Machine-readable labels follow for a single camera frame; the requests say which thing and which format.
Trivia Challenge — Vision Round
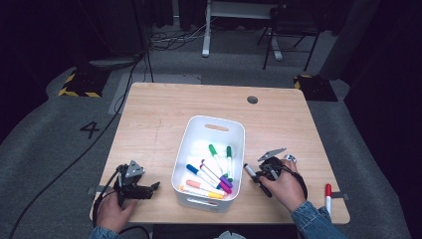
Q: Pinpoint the black capped white marker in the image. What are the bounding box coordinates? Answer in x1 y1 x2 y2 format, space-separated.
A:
243 162 274 198

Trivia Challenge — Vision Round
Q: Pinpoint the blue capped white marker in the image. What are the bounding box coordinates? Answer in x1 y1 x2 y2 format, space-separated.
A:
185 163 222 190

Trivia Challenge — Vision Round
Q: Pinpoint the white plastic bin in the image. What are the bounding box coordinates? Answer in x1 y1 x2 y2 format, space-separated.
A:
170 115 247 213

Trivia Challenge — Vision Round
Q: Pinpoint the black stand pole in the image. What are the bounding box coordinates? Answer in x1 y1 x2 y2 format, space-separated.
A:
132 0 155 84

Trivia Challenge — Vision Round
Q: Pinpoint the person's left hand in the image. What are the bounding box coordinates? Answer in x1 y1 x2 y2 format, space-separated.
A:
95 192 139 234

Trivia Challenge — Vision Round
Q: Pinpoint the dark green capped white marker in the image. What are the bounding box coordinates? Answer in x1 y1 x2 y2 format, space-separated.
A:
225 144 235 182

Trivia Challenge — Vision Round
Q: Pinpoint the long black floor cable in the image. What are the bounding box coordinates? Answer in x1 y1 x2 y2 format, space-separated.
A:
8 56 142 239

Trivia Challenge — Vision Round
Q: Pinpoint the grey curtain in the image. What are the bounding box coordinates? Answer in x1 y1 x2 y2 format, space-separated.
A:
317 0 381 81

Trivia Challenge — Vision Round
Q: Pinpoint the magenta capped white marker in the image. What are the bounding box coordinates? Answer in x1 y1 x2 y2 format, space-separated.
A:
198 163 233 195

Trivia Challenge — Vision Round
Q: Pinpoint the black chair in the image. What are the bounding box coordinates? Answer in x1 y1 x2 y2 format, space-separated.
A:
257 4 321 73

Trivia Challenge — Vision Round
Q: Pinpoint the red capped white marker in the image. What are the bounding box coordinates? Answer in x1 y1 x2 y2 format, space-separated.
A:
323 183 333 218

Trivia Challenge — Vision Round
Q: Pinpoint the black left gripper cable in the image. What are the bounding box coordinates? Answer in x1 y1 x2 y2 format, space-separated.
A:
93 165 152 239

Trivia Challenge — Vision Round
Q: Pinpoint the white desk frame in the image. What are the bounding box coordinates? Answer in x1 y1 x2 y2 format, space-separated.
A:
201 0 284 62

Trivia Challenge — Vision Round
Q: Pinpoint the bundle of floor cables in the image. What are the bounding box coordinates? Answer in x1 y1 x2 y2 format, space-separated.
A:
147 23 208 52

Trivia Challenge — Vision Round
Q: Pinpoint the person's right hand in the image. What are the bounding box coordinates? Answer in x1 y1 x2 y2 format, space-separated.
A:
259 158 308 214

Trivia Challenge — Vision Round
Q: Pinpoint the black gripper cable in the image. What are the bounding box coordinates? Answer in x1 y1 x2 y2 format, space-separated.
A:
93 165 152 239
268 163 310 202

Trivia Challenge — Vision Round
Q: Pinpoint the black yellow striped stand base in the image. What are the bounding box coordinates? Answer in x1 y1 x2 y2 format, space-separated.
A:
293 74 338 103
58 68 110 99

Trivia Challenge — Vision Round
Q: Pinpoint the white cloth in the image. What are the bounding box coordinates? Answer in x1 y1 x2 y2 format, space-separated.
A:
215 231 247 239

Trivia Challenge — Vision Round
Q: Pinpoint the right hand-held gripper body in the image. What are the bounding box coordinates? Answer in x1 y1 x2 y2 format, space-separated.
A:
257 146 288 183

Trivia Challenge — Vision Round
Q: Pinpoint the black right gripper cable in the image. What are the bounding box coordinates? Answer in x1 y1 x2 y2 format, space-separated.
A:
268 163 310 202

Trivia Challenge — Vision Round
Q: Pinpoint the grey flat stand base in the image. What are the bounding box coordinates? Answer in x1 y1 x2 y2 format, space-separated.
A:
88 57 142 70

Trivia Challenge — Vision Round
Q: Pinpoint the peach capped white marker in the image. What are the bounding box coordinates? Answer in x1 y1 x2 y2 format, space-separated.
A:
185 179 227 197

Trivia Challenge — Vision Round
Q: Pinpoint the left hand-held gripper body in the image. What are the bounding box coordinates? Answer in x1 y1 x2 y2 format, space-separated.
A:
112 159 148 209

